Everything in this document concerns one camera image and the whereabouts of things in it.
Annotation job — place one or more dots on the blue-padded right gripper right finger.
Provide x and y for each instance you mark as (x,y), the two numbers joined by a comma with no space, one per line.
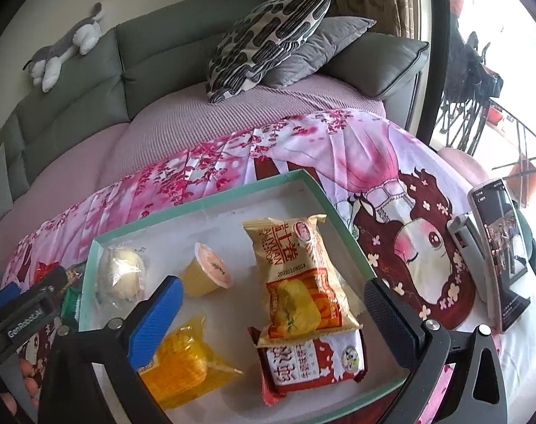
(476,390)

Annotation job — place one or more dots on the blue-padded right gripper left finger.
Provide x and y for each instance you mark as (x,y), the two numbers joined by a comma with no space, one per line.
(71,392)

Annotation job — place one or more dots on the yellow snack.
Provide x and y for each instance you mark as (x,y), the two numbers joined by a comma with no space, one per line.
(185,367)

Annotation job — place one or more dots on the jelly cup with pink lid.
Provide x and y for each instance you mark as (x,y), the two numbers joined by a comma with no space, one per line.
(205,274)

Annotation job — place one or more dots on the red white snack packet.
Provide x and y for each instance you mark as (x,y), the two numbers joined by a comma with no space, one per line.
(327,360)

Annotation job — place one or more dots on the tan red snack bag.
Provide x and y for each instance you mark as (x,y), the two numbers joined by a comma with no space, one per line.
(304,297)

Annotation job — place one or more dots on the person's left hand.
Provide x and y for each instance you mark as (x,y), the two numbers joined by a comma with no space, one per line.
(27,370)

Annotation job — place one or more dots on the green snack packet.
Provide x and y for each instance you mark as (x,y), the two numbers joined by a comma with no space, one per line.
(71,304)

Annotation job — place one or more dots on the clear-wrapped white round bun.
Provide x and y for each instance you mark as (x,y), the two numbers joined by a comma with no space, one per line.
(121,274)

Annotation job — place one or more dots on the shallow teal-rimmed white tray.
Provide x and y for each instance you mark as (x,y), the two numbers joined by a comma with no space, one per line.
(166,242)

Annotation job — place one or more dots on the grey phone stand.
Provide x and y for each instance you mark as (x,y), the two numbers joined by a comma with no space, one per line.
(466,235)

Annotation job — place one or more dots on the smartphone on stand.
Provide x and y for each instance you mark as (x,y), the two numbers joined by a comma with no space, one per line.
(504,252)

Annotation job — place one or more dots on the pink anime print blanket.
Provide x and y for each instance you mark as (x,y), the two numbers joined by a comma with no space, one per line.
(396,195)

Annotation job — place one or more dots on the pink ribbed sofa cover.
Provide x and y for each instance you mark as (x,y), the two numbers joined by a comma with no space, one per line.
(176,122)

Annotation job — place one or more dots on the grey white plush toy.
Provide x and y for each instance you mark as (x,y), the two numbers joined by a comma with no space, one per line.
(44,66)

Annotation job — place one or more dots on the metal balcony railing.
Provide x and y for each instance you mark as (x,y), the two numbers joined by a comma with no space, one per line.
(481,137)

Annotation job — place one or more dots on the grey green sofa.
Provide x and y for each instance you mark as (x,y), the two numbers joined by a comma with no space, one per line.
(146,58)

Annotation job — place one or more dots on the plain grey pillow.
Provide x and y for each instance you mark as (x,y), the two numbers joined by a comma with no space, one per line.
(332,35)

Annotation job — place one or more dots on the black white patterned pillow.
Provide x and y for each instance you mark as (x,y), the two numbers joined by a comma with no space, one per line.
(260,42)

